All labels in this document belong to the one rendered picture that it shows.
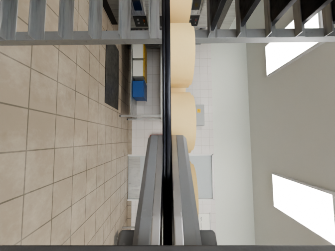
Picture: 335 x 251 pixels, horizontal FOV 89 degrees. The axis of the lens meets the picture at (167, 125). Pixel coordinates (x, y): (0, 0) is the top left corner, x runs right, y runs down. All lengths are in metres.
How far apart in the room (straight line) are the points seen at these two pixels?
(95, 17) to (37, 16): 0.18
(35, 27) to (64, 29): 0.09
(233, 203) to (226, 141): 1.47
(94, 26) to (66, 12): 0.10
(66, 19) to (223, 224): 4.69
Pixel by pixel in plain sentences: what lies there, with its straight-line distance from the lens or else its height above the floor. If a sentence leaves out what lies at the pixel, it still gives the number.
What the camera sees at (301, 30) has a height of 1.40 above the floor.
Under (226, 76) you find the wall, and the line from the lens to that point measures 4.72.
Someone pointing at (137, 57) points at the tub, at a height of 0.34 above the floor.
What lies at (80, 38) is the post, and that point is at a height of 0.73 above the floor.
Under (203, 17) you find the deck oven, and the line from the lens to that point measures 3.43.
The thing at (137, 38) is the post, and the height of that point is 0.91.
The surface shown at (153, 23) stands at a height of 0.96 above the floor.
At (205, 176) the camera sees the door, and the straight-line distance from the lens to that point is 4.42.
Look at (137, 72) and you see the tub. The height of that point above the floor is 0.35.
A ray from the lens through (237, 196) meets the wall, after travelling 4.72.
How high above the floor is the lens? 1.00
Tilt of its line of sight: level
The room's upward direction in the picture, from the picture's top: 90 degrees clockwise
